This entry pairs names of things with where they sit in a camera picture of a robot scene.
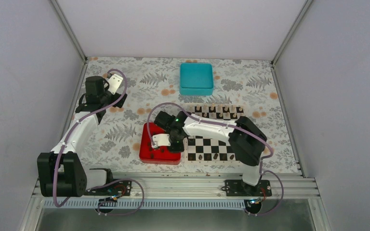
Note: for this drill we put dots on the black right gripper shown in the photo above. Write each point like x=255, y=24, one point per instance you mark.
x=178, y=148

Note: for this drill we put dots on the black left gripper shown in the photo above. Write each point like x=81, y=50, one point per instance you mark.
x=119, y=104

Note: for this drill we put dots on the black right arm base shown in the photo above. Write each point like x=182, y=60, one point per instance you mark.
x=257, y=193

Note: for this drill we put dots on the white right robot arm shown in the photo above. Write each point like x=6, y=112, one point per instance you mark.
x=246, y=140

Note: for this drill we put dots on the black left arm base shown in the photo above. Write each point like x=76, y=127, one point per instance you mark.
x=108, y=188

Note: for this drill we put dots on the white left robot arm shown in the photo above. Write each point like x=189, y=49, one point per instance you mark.
x=61, y=172

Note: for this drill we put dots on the row of light chess pieces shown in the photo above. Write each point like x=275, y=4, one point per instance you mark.
x=216, y=111

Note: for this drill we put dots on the red plastic tray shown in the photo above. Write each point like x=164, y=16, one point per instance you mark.
x=160, y=156

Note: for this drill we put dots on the black white chessboard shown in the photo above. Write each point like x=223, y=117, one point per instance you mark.
x=196, y=145

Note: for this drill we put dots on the teal plastic box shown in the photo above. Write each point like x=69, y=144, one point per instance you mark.
x=196, y=79

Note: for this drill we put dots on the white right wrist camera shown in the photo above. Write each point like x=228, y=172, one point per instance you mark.
x=159, y=140

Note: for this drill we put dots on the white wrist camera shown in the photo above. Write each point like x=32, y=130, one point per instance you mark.
x=159, y=140
x=114, y=82

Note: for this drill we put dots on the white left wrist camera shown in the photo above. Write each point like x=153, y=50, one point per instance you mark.
x=114, y=82

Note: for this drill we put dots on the aluminium frame rail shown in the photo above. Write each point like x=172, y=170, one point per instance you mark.
x=190, y=202

